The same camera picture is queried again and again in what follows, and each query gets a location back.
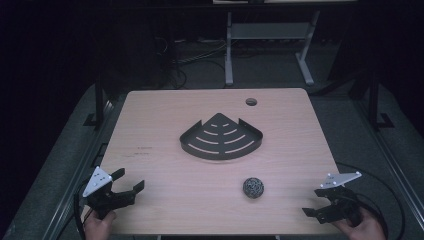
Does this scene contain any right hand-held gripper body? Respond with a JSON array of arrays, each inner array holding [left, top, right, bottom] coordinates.
[[314, 171, 364, 228]]

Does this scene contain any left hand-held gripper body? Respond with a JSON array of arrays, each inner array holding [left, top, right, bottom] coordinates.
[[82, 165, 137, 220]]

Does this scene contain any person's left hand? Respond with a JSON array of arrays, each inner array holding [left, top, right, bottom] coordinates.
[[83, 209, 118, 240]]

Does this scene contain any person's right hand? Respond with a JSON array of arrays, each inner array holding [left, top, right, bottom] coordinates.
[[332, 207, 388, 240]]

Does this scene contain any dark patterned ball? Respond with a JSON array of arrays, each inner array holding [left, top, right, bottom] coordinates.
[[242, 176, 265, 200]]

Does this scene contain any black metal corner shelf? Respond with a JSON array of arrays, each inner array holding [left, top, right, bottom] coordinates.
[[179, 112, 264, 161]]

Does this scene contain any grey metal stand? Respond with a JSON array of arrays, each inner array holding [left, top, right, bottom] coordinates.
[[224, 9, 322, 87]]

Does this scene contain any black cable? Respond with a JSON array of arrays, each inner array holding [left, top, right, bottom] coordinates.
[[334, 161, 406, 240], [73, 181, 93, 240]]

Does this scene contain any black metal frame post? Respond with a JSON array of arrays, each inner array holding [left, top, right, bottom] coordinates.
[[366, 71, 395, 132], [83, 74, 116, 128]]

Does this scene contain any tangle of floor cables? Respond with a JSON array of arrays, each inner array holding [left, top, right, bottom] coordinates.
[[153, 35, 228, 90]]

